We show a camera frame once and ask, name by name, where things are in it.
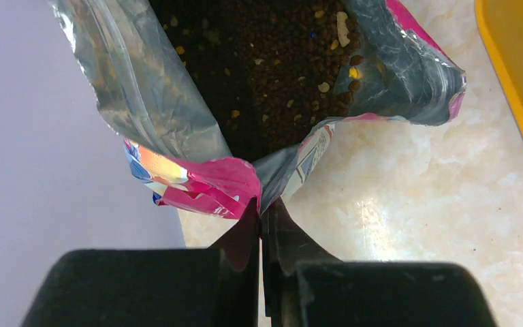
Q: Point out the brown pet food kibble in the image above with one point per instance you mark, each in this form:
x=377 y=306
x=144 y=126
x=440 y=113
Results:
x=266 y=69

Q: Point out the pink pet food bag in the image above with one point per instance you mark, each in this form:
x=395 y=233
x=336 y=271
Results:
x=173 y=142

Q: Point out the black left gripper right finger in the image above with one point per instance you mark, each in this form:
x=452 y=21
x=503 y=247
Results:
x=305 y=285

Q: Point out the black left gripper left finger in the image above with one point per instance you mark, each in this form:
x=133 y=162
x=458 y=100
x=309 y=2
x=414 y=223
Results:
x=213 y=286

